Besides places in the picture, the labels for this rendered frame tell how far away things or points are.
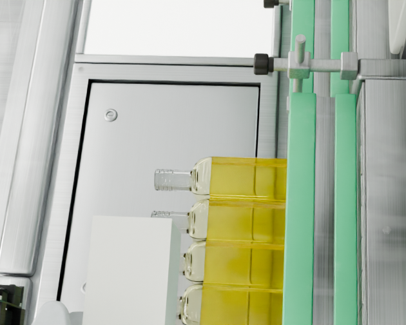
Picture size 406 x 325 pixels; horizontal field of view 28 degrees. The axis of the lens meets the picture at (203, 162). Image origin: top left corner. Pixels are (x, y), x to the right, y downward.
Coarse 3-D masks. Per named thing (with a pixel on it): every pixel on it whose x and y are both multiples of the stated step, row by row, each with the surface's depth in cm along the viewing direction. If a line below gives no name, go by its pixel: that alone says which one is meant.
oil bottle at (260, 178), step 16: (208, 160) 107; (224, 160) 107; (240, 160) 107; (256, 160) 107; (272, 160) 107; (192, 176) 107; (208, 176) 106; (224, 176) 106; (240, 176) 106; (256, 176) 106; (272, 176) 106; (192, 192) 108; (208, 192) 106; (224, 192) 105; (240, 192) 105; (256, 192) 105; (272, 192) 105
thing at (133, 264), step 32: (96, 224) 60; (128, 224) 60; (160, 224) 60; (96, 256) 60; (128, 256) 60; (160, 256) 59; (96, 288) 59; (128, 288) 59; (160, 288) 59; (96, 320) 58; (128, 320) 58; (160, 320) 58
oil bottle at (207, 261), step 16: (208, 240) 103; (192, 256) 103; (208, 256) 102; (224, 256) 102; (240, 256) 102; (256, 256) 102; (272, 256) 102; (192, 272) 102; (208, 272) 101; (224, 272) 101; (240, 272) 101; (256, 272) 101; (272, 272) 101
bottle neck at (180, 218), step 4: (152, 212) 107; (156, 212) 107; (160, 212) 107; (164, 212) 107; (168, 212) 107; (172, 212) 107; (176, 212) 107; (180, 212) 107; (184, 212) 107; (152, 216) 107; (156, 216) 107; (160, 216) 107; (164, 216) 107; (168, 216) 107; (172, 216) 107; (176, 216) 107; (180, 216) 106; (184, 216) 106; (176, 220) 106; (180, 220) 106; (184, 220) 106; (176, 224) 106; (180, 224) 106; (184, 224) 106; (180, 228) 106; (184, 228) 106; (180, 232) 107; (184, 232) 107
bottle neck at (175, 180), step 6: (156, 174) 109; (162, 174) 109; (168, 174) 108; (174, 174) 108; (180, 174) 108; (186, 174) 108; (156, 180) 108; (162, 180) 108; (168, 180) 108; (174, 180) 108; (180, 180) 108; (186, 180) 108; (156, 186) 109; (162, 186) 109; (168, 186) 108; (174, 186) 108; (180, 186) 108; (186, 186) 108
